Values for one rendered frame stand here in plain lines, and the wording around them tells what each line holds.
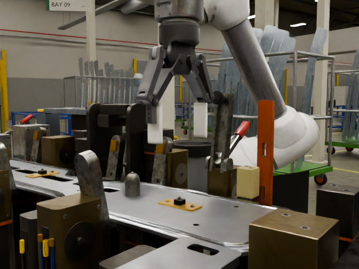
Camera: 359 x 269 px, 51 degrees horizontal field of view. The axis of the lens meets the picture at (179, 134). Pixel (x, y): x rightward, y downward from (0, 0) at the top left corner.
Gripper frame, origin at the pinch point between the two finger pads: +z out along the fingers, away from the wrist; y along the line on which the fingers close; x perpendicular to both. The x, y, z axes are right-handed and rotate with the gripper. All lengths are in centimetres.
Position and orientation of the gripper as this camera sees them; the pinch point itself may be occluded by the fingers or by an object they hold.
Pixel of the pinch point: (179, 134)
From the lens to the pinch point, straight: 70.1
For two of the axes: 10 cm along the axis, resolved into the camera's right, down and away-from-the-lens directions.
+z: 0.0, 10.0, 0.9
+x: 7.8, 0.6, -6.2
